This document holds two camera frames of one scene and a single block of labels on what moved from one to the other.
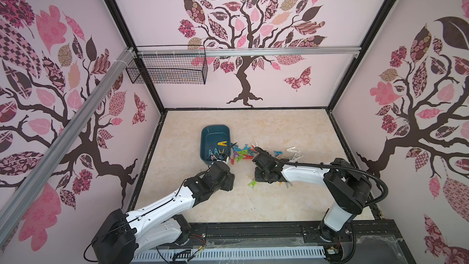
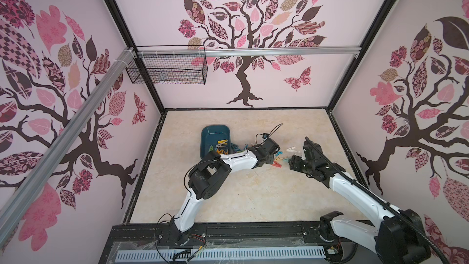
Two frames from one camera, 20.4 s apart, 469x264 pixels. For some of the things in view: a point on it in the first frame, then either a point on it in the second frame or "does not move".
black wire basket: (168, 69) does not move
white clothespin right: (290, 150) does not move
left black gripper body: (226, 184) -> (269, 159)
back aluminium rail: (243, 51) does not move
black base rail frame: (377, 242) does not move
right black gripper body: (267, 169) -> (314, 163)
